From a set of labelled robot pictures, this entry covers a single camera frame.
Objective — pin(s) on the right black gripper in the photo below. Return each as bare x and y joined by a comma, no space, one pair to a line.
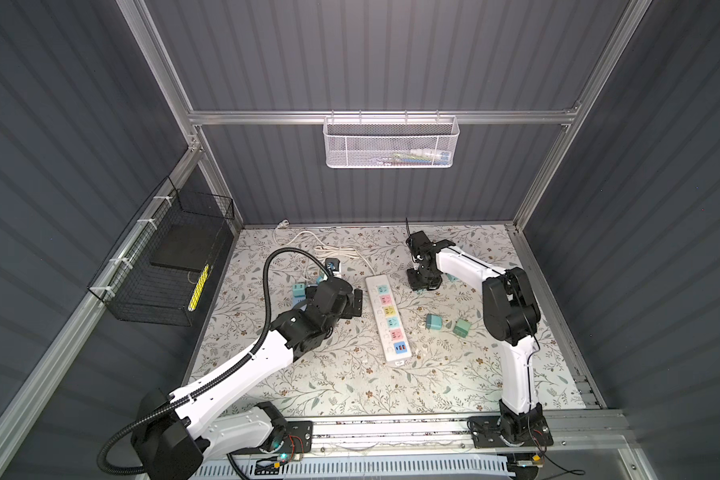
416,286

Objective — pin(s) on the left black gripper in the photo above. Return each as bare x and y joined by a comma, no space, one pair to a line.
354,307

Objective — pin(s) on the white long power strip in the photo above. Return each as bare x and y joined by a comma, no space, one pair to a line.
395,344

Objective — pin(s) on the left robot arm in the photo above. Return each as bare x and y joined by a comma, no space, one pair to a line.
177,444

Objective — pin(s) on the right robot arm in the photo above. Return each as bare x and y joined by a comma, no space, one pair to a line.
510,314

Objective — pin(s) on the green plug centre right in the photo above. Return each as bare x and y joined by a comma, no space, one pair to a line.
462,328

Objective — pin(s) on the pens in white basket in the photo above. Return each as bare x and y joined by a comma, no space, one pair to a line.
417,158

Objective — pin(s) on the yellow marker in basket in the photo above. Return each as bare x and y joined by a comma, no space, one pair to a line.
198,289

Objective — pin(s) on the black pad in basket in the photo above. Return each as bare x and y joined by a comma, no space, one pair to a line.
184,248

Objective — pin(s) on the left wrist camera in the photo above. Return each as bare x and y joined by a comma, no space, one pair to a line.
333,265

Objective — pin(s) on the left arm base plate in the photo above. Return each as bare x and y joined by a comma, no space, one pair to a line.
291,437

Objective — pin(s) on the white wire wall basket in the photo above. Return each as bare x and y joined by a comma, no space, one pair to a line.
353,142

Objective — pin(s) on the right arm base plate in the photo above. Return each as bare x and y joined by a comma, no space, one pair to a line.
501,431

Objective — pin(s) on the black wire side basket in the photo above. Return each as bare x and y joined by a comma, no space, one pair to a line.
133,290

